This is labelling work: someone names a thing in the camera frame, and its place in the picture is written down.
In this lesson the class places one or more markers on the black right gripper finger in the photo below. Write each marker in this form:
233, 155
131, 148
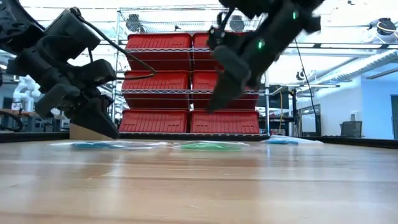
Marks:
230, 77
253, 81

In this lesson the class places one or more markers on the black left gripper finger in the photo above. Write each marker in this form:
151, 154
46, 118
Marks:
90, 123
102, 112

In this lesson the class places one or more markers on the teal rubber band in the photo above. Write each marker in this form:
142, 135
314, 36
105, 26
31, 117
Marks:
116, 146
84, 145
102, 145

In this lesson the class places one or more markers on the clear zipper bag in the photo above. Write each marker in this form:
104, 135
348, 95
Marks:
304, 141
217, 143
140, 144

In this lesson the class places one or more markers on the blue rubber band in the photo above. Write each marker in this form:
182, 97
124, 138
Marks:
292, 143
276, 142
284, 142

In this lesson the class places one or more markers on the green rubber band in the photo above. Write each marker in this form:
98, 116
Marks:
211, 147
192, 147
230, 147

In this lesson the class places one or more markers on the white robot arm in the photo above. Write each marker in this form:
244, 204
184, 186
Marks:
23, 93

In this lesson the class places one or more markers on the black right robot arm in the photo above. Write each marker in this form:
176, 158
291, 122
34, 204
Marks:
267, 4

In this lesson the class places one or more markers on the small cardboard box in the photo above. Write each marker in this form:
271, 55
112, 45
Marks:
81, 133

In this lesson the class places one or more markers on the black monitor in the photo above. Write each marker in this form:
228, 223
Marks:
275, 101

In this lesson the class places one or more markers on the wooden workbench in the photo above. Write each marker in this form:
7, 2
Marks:
28, 115

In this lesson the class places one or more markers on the black mesh chair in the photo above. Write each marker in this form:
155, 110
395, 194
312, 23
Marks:
351, 129

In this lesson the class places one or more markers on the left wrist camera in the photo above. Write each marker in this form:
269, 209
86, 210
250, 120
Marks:
71, 34

